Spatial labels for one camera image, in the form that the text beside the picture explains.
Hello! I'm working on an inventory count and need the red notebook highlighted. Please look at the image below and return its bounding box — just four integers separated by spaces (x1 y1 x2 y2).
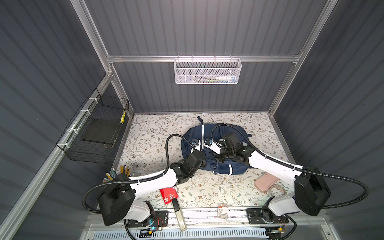
160 187 179 205

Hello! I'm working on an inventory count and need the navy blue student backpack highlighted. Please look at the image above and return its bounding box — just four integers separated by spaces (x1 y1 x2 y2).
181 116 252 175

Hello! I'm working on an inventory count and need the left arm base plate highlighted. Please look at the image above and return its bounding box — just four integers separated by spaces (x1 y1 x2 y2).
128 211 169 228

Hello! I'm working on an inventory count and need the black silver stapler tool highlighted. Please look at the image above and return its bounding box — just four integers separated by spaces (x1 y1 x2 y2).
172 198 187 232

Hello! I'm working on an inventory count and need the white tube in basket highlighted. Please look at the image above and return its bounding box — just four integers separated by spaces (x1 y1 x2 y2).
215 76 237 83

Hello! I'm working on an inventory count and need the small clear packet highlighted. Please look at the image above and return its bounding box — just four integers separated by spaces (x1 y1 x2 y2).
218 203 229 220

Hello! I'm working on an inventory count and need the pink cup with pencils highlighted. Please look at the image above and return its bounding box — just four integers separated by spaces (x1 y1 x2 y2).
102 165 131 184

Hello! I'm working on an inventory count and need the pink pouch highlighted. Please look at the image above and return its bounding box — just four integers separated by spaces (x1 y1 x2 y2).
254 173 280 193

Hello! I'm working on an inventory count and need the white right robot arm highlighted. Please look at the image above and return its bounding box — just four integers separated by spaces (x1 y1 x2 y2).
222 125 370 223

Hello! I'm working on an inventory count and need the coiled beige cable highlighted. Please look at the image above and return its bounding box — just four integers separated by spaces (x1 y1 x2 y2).
268 184 289 199

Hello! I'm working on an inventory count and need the white wire mesh basket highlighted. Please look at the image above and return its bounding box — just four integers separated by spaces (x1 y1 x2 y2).
173 57 242 85

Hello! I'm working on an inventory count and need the black wire wall basket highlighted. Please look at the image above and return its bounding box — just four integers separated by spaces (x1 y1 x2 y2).
57 91 130 164

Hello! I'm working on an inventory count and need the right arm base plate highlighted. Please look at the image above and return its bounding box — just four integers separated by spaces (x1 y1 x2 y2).
246 208 290 225

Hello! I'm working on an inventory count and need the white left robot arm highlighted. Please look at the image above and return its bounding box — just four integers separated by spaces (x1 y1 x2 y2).
82 134 207 226

